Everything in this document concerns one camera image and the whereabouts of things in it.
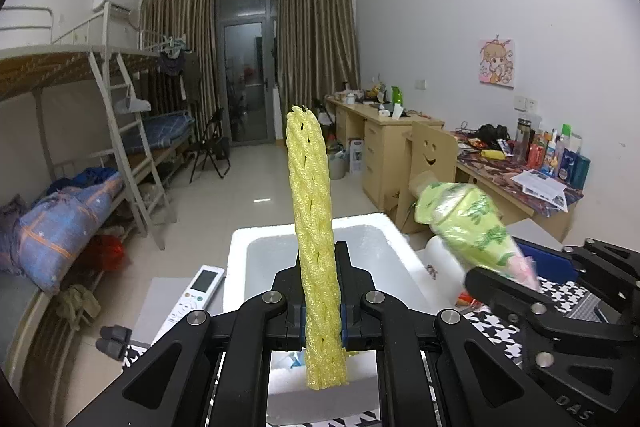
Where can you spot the row of toiletry bottles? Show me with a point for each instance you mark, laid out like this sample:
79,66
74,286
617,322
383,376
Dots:
565,157

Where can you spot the white hanging bag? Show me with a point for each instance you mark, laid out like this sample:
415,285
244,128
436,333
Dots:
132,104

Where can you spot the wooden chair with smiley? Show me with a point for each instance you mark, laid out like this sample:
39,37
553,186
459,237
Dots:
432,162

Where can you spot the blue mattress bedding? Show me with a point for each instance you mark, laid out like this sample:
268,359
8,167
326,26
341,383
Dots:
160,129

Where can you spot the white remote control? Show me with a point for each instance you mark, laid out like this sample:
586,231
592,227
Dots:
197,292

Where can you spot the blue plaid quilt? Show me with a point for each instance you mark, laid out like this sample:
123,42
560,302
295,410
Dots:
60,227

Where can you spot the black headphones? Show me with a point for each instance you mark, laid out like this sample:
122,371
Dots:
492,133

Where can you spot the white bunk bed ladder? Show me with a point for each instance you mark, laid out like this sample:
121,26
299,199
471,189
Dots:
125,147

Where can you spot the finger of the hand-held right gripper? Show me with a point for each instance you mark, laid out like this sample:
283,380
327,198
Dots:
550,262
505,292

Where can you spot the dark grey rounded object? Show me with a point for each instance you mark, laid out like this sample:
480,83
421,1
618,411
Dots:
112,349
117,333

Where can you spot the blue and white carton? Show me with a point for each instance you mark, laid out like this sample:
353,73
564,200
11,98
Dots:
356,155

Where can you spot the pink cartoon wall poster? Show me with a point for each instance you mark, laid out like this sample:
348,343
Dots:
496,63

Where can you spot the wooden desk with printed cover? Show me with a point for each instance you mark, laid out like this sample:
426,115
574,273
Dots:
500,177

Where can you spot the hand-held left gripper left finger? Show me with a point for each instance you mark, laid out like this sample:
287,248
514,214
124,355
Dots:
290,287

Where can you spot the light wooden desk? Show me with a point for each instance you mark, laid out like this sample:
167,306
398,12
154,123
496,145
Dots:
375,147

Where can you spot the white styrofoam box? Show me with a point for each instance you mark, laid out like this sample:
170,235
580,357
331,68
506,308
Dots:
270,252

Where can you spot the dark hanging clothes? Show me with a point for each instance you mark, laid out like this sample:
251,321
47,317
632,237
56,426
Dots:
172,62

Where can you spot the beige crumpled cloth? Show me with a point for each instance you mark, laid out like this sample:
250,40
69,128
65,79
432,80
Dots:
77,302

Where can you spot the yellow oblong item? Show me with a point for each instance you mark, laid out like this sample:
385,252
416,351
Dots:
492,154

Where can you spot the printed paper sheets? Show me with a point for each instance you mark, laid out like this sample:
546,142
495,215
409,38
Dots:
542,189

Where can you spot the red plastic bag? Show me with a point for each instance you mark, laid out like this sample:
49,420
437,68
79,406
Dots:
107,254

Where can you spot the white metal bunk bed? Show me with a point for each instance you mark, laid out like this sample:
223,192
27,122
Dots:
165,52
50,67

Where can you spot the black folding chair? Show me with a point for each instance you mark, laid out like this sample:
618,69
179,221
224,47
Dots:
212,147

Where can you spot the houndstooth table mat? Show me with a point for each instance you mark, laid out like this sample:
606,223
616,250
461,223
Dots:
560,294

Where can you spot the white wall switch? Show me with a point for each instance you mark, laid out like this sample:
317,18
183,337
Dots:
526,104

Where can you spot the grey waste bin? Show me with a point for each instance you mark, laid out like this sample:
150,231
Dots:
337,164

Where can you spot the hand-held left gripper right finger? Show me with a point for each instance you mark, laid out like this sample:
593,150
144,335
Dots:
357,302

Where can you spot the red snack packet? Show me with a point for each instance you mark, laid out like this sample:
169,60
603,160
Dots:
470,301

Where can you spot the white lotion bottle red pump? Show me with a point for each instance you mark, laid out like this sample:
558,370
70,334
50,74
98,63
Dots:
445,267

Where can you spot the brown curtain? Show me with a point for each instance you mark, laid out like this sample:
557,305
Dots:
317,47
175,22

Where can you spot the glass balcony door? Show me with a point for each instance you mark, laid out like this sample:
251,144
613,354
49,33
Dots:
245,72

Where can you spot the yellow foam net sleeve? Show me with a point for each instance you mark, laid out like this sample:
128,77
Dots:
312,207

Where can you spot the green tissue pack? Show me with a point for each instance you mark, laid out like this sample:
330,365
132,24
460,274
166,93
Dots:
470,222

